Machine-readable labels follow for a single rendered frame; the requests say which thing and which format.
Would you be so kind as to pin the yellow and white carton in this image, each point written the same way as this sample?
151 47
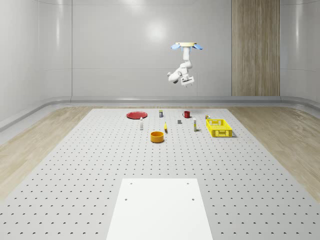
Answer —
194 125

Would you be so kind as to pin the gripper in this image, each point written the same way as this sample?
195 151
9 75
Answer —
187 80

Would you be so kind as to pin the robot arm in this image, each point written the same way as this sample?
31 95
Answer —
186 56

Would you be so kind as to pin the red plate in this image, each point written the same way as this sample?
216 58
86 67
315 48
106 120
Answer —
137 115

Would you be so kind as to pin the small white bottle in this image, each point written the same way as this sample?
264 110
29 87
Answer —
141 125

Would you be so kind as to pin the yellow bowl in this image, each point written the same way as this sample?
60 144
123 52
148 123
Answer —
157 138

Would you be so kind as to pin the red mug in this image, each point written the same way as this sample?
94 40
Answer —
187 115

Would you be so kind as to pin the flat-sided can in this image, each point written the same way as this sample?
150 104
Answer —
161 114

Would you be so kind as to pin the drone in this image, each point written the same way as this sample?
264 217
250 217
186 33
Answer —
186 44

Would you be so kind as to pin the yellow basket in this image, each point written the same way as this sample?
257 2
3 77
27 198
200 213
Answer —
221 134

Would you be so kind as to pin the banana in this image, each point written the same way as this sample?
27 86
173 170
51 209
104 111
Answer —
165 127

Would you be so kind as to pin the white board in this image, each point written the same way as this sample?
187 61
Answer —
160 212

